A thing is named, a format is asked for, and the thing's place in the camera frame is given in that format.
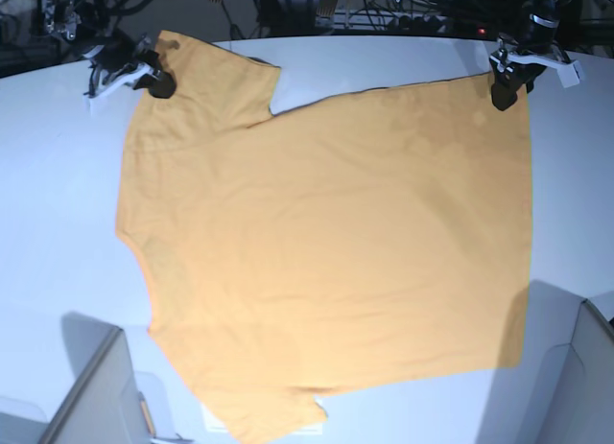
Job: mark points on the right grey bin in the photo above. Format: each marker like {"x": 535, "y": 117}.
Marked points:
{"x": 557, "y": 394}

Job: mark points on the grey bin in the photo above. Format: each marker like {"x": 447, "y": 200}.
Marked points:
{"x": 109, "y": 401}
{"x": 557, "y": 394}

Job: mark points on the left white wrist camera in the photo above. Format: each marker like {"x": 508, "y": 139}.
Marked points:
{"x": 570, "y": 74}

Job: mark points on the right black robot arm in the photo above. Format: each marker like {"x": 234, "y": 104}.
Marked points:
{"x": 90, "y": 28}

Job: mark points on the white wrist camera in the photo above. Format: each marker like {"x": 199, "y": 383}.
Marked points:
{"x": 570, "y": 74}
{"x": 94, "y": 105}

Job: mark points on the left grey bin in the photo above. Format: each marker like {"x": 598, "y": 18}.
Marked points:
{"x": 109, "y": 401}

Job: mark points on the orange T-shirt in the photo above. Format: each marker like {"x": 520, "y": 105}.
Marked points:
{"x": 366, "y": 239}

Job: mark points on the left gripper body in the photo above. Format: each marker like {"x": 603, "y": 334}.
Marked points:
{"x": 511, "y": 53}

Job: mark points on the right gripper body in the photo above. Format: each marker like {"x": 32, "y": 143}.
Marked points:
{"x": 118, "y": 60}

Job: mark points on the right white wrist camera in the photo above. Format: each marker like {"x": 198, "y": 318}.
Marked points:
{"x": 94, "y": 105}

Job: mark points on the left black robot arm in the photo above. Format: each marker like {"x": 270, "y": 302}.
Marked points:
{"x": 538, "y": 22}

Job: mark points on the black power strip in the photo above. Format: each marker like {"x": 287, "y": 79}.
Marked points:
{"x": 384, "y": 22}

